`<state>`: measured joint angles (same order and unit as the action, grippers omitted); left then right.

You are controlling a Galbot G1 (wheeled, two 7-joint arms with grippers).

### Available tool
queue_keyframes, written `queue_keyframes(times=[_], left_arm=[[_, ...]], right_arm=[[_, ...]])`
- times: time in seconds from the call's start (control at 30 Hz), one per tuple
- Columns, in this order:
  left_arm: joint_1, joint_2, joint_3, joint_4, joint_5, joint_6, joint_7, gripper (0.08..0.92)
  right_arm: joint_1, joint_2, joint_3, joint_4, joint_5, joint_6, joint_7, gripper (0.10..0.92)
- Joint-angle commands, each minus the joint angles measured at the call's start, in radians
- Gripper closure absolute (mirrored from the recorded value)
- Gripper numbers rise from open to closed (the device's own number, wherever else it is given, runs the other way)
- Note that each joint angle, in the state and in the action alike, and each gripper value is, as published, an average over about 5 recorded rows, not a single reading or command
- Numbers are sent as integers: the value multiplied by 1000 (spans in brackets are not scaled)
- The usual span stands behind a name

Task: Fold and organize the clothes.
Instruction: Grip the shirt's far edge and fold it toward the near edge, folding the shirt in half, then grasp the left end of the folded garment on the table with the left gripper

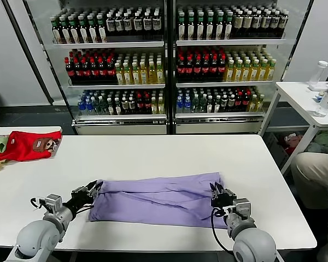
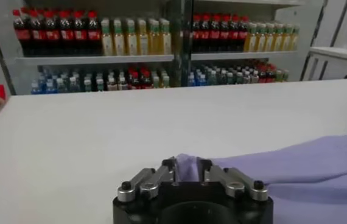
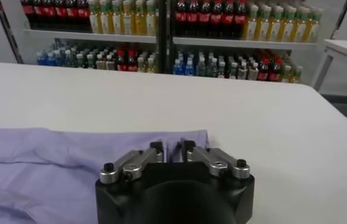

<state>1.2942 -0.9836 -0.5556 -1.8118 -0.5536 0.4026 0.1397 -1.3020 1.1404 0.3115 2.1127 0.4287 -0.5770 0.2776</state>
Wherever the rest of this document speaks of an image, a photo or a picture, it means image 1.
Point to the dark tea bottle black label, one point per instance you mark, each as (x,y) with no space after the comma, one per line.
(120,26)
(275,24)
(283,24)
(138,25)
(128,26)
(266,24)
(148,25)
(257,24)
(157,25)
(111,26)

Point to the small cola bottle red cap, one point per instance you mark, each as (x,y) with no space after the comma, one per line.
(239,102)
(140,105)
(246,101)
(147,105)

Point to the brown drink bottle green cap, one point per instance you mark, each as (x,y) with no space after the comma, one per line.
(66,34)
(57,34)
(219,28)
(200,28)
(75,34)
(93,33)
(191,28)
(102,33)
(84,33)
(182,28)
(210,28)
(228,28)

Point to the clear water bottle green label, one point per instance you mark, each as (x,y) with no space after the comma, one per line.
(196,105)
(203,105)
(103,107)

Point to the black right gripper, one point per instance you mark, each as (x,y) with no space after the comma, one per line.
(224,200)

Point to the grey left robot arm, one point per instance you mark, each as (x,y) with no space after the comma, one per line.
(35,234)

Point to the tall clear bottle white cap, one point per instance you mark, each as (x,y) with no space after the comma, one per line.
(318,75)

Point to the yellow tea bottle green cap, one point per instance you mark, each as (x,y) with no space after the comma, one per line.
(270,72)
(160,76)
(144,76)
(254,73)
(152,76)
(238,73)
(136,76)
(230,73)
(120,76)
(128,76)
(246,73)
(262,72)

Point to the glass beverage display cabinet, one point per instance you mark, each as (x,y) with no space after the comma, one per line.
(218,126)
(120,127)

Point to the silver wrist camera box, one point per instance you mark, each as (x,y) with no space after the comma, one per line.
(242,207)
(54,202)

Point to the small dark bottle grey label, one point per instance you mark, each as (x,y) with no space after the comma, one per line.
(132,105)
(224,102)
(231,102)
(125,105)

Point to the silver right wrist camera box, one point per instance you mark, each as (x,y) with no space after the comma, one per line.
(242,207)

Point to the small white box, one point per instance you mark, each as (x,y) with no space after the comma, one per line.
(318,88)

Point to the red garment in crate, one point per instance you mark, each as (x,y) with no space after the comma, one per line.
(292,144)

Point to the water bottle blue label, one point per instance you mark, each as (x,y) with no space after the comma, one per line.
(82,107)
(90,107)
(187,105)
(180,105)

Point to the clear water bottle grey lid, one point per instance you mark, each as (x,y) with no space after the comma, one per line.
(324,103)

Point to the white side table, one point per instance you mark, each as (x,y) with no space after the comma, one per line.
(295,95)

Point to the dark drink bottle white label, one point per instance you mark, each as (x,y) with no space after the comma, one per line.
(210,106)
(117,108)
(217,106)
(110,108)

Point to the small blue item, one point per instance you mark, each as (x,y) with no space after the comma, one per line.
(316,97)

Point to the red t-shirt bear print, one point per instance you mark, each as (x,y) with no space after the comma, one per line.
(22,147)

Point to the black plastic crate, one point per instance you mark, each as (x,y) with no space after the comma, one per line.
(276,148)

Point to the dark tea bottle beige label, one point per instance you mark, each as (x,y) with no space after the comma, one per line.
(247,24)
(238,24)

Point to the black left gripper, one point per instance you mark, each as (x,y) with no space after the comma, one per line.
(79,200)

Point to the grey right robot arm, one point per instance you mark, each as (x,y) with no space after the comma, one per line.
(254,243)

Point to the purple t-shirt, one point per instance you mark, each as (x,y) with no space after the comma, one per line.
(158,202)

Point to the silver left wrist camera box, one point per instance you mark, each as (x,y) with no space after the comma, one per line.
(54,202)

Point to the small yellow tea bottle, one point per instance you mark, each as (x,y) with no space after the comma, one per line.
(261,103)
(154,107)
(161,107)
(253,105)

